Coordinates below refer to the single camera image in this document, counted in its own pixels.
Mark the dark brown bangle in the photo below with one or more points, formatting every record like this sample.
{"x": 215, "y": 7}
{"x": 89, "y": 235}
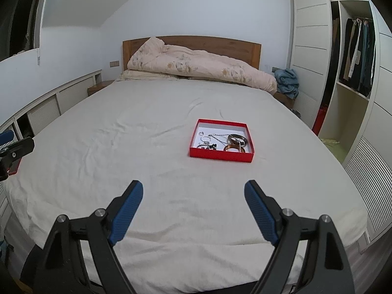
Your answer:
{"x": 238, "y": 140}

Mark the blue crumpled clothes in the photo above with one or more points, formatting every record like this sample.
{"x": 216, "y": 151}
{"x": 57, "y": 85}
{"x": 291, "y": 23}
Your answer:
{"x": 287, "y": 82}

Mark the red cased phone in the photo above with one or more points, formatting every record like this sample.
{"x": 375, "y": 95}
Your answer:
{"x": 14, "y": 167}

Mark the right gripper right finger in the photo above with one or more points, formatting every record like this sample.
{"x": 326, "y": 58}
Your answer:
{"x": 280, "y": 227}

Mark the red jewelry box tray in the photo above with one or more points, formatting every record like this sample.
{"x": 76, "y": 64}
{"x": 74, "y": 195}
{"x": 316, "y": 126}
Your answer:
{"x": 210, "y": 137}

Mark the wooden nightstand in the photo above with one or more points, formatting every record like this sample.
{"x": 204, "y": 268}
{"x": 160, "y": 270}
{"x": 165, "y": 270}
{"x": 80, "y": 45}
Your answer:
{"x": 99, "y": 86}

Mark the white bed sheet mattress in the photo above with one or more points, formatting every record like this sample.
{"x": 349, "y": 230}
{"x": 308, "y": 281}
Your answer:
{"x": 193, "y": 230}

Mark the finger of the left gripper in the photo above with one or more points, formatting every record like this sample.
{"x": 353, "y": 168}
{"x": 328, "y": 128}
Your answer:
{"x": 6, "y": 137}
{"x": 17, "y": 150}

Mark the wall switch plate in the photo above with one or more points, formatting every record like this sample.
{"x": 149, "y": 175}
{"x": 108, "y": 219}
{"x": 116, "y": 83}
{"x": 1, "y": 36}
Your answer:
{"x": 114, "y": 64}

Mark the pink floral duvet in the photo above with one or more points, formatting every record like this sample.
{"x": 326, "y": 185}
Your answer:
{"x": 154, "y": 59}

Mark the amber orange bangle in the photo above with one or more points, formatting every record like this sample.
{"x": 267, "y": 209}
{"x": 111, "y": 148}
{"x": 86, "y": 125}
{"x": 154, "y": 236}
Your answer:
{"x": 232, "y": 147}

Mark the wooden headboard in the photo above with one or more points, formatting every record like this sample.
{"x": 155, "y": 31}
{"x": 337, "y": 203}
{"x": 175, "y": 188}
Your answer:
{"x": 245, "y": 51}

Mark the hanging dark clothes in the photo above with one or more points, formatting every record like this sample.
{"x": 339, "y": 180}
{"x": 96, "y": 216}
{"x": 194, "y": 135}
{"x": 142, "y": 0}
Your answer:
{"x": 358, "y": 62}

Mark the white wardrobe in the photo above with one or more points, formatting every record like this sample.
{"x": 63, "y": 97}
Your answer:
{"x": 341, "y": 53}

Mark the white low wall cabinet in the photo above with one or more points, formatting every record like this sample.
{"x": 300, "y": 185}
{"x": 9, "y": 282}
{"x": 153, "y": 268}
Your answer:
{"x": 47, "y": 108}

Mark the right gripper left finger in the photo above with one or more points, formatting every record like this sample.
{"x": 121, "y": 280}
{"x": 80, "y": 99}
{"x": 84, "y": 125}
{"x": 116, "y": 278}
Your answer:
{"x": 109, "y": 226}

